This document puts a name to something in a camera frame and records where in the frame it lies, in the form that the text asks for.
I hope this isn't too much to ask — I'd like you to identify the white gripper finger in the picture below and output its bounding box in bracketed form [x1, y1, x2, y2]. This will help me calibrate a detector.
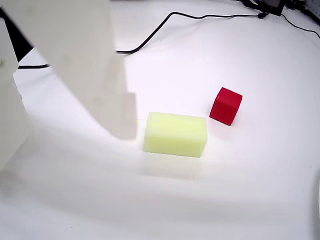
[0, 0, 138, 141]

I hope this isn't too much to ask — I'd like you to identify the yellow-green foam block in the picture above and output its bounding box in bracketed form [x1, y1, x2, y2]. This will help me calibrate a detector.
[143, 111, 209, 159]

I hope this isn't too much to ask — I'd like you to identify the red cube block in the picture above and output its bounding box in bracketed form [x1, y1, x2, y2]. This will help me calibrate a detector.
[209, 87, 244, 126]

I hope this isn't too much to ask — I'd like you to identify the black device box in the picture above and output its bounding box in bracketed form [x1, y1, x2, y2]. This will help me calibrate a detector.
[240, 0, 286, 18]

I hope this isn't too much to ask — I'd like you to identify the thick black cable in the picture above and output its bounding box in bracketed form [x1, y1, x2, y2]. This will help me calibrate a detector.
[115, 11, 266, 55]

